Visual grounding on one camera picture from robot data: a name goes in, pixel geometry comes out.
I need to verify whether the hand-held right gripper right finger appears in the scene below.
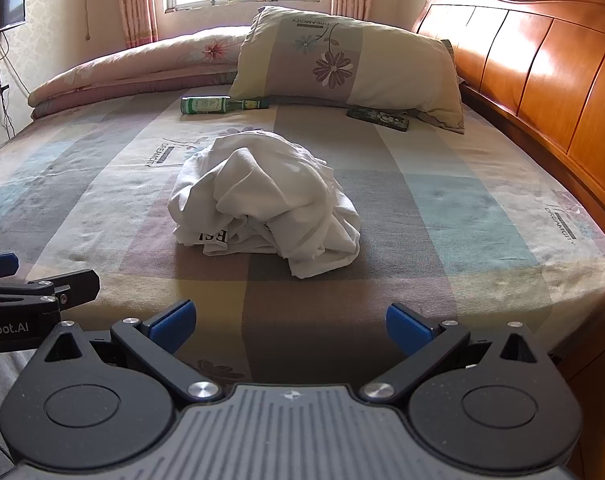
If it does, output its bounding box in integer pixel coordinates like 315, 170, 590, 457
357, 302, 554, 404

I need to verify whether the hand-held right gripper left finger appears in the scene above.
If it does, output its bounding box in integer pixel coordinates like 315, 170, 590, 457
42, 299, 228, 404

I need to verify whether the floral patchwork pillow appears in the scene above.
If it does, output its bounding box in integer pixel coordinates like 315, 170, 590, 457
227, 6, 465, 135

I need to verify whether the folded pink floral quilt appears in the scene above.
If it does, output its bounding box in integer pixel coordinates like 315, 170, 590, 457
27, 25, 254, 122

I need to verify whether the green glass bottle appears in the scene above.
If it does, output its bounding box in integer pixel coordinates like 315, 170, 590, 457
181, 95, 271, 115

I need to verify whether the black wall cable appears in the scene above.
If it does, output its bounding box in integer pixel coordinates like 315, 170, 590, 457
0, 30, 31, 139

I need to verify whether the white long-sleeved printed shirt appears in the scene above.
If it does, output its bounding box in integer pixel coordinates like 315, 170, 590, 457
167, 130, 361, 279

